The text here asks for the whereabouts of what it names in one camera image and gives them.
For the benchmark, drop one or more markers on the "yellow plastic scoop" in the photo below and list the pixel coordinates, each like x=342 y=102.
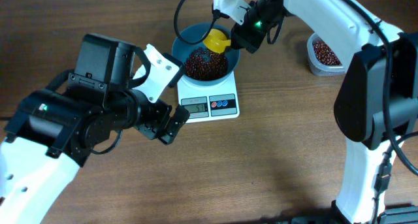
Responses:
x=217 y=41

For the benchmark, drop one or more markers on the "blue plastic bowl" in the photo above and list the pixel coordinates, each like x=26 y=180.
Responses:
x=182 y=51

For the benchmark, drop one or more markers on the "red beans in bowl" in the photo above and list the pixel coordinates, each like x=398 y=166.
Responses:
x=206 y=65

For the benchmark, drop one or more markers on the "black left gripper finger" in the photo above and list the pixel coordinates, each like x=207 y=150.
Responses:
x=181 y=115
x=170 y=131

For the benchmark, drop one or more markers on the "clear plastic container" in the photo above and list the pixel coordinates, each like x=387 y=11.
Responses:
x=316 y=67

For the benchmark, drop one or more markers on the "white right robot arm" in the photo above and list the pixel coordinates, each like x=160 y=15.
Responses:
x=376 y=107

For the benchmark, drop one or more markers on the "red adzuki beans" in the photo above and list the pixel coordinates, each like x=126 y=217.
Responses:
x=324 y=54

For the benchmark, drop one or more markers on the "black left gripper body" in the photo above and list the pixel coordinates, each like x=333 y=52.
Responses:
x=157 y=126

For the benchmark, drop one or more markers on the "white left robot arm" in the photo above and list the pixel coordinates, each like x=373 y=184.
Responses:
x=115 y=86

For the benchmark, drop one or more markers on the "white digital kitchen scale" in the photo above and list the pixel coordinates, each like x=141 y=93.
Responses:
x=209 y=103

